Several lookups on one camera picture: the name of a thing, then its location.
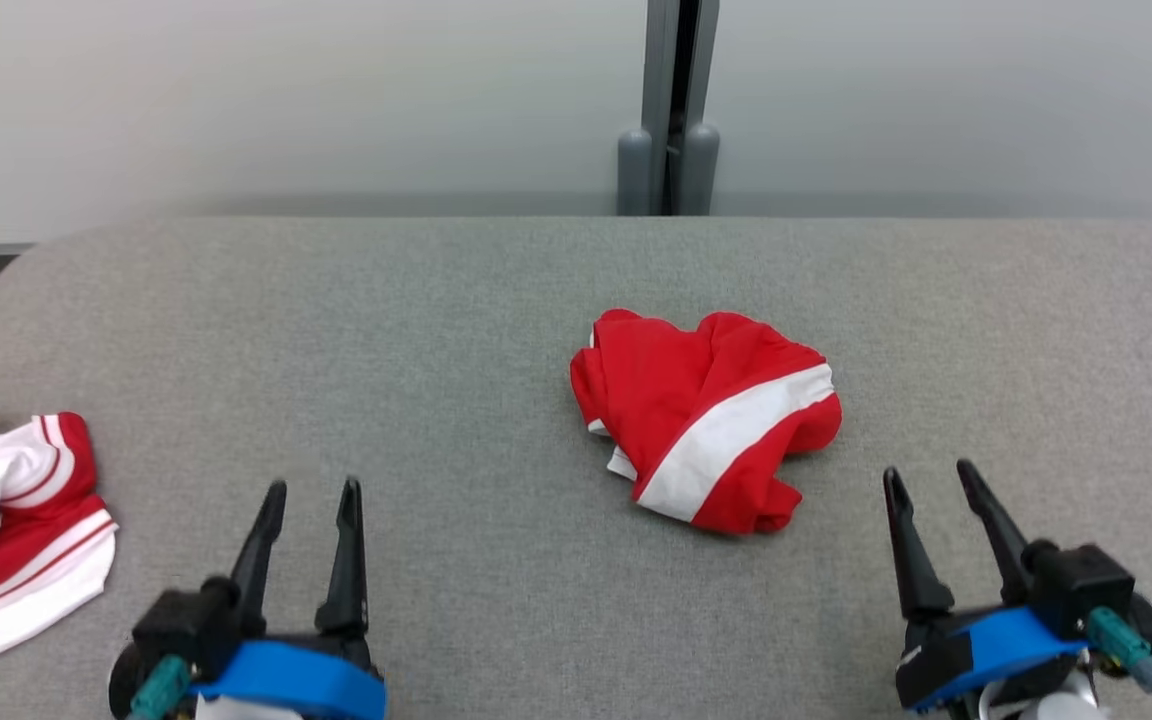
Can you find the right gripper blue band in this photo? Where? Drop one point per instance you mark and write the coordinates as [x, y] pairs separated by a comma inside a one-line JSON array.
[[996, 645]]

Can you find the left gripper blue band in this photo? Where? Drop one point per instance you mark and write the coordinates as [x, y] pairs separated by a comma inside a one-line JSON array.
[[286, 680]]

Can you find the red jersey with white sleeves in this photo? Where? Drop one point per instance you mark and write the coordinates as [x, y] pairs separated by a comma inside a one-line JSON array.
[[26, 520]]

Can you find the red garment with white stripe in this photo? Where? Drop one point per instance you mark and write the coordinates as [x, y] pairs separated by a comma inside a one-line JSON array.
[[706, 400]]

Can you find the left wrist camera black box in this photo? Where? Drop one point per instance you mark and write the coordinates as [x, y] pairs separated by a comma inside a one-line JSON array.
[[181, 625]]

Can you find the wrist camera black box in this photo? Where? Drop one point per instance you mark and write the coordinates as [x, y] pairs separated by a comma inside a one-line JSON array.
[[181, 625], [1086, 585]]

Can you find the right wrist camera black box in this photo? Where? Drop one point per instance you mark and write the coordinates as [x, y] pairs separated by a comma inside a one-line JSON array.
[[1086, 585]]

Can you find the grey partition post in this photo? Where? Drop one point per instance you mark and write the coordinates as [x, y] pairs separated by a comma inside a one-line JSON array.
[[656, 100]]

